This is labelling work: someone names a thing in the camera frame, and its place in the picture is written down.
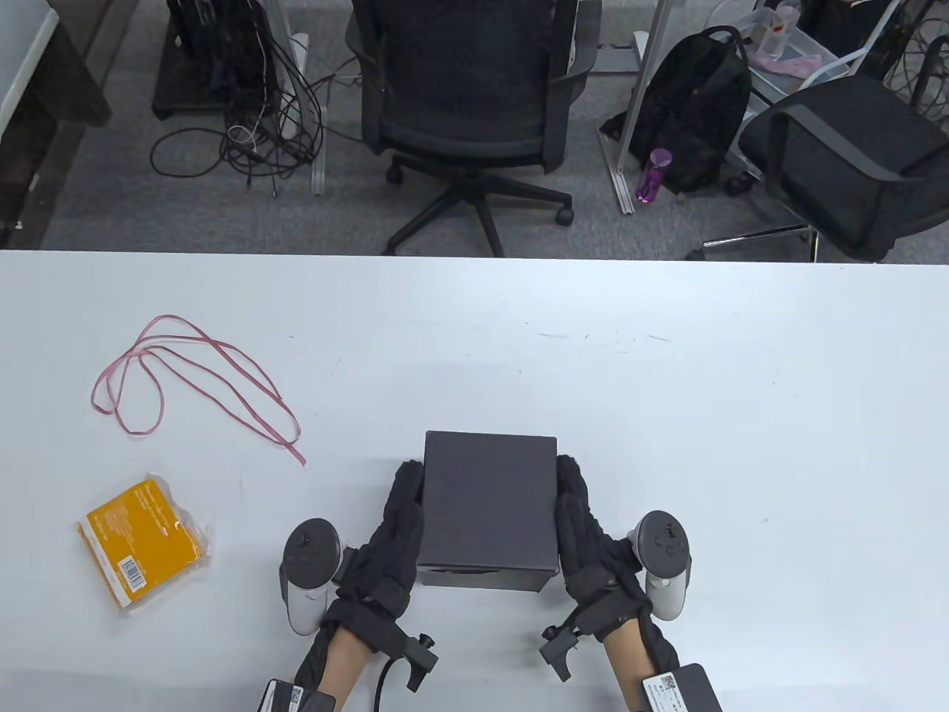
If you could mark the person's right hand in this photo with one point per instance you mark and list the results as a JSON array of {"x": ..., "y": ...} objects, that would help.
[{"x": 586, "y": 541}]

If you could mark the person's left hand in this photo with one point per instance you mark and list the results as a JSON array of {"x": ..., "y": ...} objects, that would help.
[{"x": 385, "y": 549}]

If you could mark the black cardboard box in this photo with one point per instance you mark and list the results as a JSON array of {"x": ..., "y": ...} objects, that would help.
[{"x": 489, "y": 504}]

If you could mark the pink bow ribbon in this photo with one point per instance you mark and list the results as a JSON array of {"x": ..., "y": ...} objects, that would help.
[{"x": 296, "y": 454}]

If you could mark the yellow packet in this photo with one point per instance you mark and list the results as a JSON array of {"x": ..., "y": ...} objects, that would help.
[{"x": 141, "y": 541}]

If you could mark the person's left forearm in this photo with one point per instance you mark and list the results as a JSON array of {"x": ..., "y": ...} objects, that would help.
[{"x": 345, "y": 667}]

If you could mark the person's right forearm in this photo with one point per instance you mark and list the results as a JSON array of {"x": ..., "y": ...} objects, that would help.
[{"x": 630, "y": 660}]

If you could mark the grey left hand controller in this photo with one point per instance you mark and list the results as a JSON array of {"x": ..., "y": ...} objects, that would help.
[{"x": 308, "y": 556}]

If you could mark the grey hand controller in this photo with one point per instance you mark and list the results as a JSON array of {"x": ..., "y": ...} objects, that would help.
[
  {"x": 663, "y": 549},
  {"x": 308, "y": 556}
]

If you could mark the grey right hand controller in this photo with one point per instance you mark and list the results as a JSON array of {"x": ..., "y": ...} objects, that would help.
[{"x": 663, "y": 549}]

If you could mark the black left wrist pack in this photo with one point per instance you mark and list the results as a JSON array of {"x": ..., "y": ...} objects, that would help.
[{"x": 293, "y": 697}]

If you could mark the black wrist pack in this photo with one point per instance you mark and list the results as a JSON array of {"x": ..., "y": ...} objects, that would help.
[
  {"x": 293, "y": 697},
  {"x": 689, "y": 693}
]

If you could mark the black right wrist pack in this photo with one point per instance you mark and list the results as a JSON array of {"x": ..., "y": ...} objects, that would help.
[{"x": 689, "y": 693}]

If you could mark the purple water bottle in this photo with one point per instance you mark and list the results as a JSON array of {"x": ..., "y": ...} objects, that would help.
[{"x": 652, "y": 178}]

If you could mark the black backpack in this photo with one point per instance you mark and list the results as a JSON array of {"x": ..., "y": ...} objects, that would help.
[{"x": 689, "y": 96}]

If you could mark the black chair with grey armrest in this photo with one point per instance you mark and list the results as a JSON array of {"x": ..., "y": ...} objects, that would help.
[{"x": 852, "y": 148}]

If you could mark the black mesh office chair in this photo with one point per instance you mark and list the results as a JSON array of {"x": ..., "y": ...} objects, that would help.
[{"x": 460, "y": 74}]

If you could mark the white power strip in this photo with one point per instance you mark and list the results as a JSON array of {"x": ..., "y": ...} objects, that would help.
[{"x": 299, "y": 52}]

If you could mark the pink cloth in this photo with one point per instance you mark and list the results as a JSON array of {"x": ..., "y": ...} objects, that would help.
[{"x": 789, "y": 65}]

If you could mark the black computer tower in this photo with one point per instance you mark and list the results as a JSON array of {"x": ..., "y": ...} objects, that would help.
[{"x": 215, "y": 44}]

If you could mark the clear plastic bin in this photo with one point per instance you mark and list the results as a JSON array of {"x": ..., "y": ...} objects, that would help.
[{"x": 797, "y": 52}]

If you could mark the clear spray bottle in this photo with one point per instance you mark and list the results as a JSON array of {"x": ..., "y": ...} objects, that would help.
[{"x": 782, "y": 30}]

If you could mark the white desk with dark sides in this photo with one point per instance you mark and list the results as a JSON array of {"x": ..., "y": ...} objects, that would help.
[{"x": 67, "y": 81}]

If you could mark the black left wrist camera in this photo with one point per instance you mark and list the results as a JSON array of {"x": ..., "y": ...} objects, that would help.
[{"x": 415, "y": 660}]

